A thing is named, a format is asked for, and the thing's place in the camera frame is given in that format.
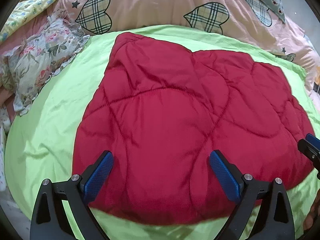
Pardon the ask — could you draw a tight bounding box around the red quilted puffer jacket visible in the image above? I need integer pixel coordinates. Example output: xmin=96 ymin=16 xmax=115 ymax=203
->
xmin=73 ymin=33 xmax=313 ymax=225

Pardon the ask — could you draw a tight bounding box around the lime green bed sheet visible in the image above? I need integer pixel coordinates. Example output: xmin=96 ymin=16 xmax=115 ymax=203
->
xmin=5 ymin=25 xmax=319 ymax=239

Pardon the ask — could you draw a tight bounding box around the white dotted bed sheet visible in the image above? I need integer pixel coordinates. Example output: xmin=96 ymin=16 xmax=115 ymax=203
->
xmin=0 ymin=106 xmax=11 ymax=192

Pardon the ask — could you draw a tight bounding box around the pink blanket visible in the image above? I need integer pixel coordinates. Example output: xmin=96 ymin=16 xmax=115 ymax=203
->
xmin=1 ymin=12 xmax=48 ymax=112

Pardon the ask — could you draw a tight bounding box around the floral ruffled pillow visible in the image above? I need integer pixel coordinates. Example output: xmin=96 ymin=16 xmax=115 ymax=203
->
xmin=1 ymin=10 xmax=89 ymax=115

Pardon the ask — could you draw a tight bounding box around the pink duvet with plaid hearts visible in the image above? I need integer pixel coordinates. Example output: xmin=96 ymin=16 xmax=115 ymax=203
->
xmin=53 ymin=0 xmax=319 ymax=95

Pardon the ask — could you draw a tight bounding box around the yellow floral blanket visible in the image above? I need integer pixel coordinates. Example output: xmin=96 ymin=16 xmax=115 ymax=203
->
xmin=1 ymin=0 xmax=56 ymax=43

